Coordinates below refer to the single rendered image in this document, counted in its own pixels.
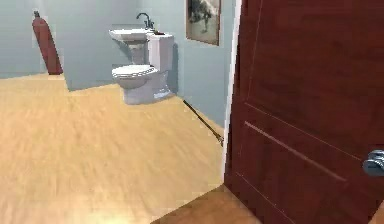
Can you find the white toilet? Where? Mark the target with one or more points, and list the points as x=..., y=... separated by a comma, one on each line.
x=146, y=78

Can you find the small dark red object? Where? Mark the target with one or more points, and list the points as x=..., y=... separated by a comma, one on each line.
x=158, y=32

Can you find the dark metal faucet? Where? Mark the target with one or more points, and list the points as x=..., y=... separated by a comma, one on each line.
x=146, y=20

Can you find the dark red wooden door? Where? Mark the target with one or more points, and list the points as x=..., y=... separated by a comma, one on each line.
x=300, y=100

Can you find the red gas cylinder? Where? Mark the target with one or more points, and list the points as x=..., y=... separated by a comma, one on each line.
x=46, y=43

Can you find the framed wall picture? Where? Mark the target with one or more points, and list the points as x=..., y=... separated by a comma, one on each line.
x=203, y=20

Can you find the white pedestal sink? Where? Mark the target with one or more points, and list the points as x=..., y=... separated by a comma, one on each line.
x=131, y=35

